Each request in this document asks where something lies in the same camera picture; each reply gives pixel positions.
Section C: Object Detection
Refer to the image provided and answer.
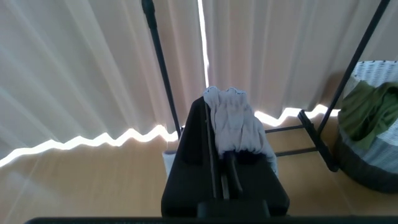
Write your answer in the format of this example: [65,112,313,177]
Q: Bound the pale grey shorts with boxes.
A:
[161,86,279,178]

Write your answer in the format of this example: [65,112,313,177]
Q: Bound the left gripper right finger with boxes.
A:
[219,151,290,218]

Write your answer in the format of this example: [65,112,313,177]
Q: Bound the white laundry basket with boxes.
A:
[334,60,398,194]

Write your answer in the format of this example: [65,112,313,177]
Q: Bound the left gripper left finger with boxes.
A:
[160,96,220,218]

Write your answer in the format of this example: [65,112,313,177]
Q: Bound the beige curtain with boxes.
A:
[0,0,398,169]

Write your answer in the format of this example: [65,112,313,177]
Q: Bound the black clothes rack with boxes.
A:
[141,0,391,173]

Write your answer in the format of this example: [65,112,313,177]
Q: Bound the green garment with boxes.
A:
[338,80,398,151]

